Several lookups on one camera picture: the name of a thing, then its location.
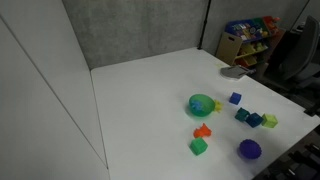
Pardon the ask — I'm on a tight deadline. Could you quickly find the lime green soft cube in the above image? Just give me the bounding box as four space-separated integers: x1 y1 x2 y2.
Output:
262 114 278 128

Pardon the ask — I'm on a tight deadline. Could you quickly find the yellow rubber toy animal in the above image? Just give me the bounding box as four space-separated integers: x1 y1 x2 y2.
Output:
214 100 223 112

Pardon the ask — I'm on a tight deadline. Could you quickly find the black vertical pole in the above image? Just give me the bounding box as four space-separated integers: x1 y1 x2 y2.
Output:
197 0 212 50

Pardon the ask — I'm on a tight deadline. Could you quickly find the grey flat tray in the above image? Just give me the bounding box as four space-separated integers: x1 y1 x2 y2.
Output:
220 65 255 80

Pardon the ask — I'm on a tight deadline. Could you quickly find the teal soft cube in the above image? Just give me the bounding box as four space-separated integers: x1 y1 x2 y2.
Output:
235 108 250 122

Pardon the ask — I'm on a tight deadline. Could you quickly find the dark blue soft cube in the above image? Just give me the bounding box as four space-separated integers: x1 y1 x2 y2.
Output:
246 113 263 128

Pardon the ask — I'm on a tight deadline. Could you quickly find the blue toy elephant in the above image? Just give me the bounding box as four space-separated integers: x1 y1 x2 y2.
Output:
191 101 203 111

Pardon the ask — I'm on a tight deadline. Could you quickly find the purple spiky ball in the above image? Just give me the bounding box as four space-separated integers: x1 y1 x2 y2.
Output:
239 139 262 159

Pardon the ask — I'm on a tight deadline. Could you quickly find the orange rubber toy animal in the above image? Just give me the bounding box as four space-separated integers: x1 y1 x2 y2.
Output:
193 123 212 138

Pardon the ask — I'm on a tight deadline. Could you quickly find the grey office chair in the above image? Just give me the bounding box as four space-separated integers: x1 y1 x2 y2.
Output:
255 15 320 98

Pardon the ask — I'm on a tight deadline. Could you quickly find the wooden toy storage shelf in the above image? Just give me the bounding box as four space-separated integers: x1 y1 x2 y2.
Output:
215 16 284 68

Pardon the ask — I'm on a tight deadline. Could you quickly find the green translucent plastic bowl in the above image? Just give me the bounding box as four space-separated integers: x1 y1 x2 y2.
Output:
189 94 215 117

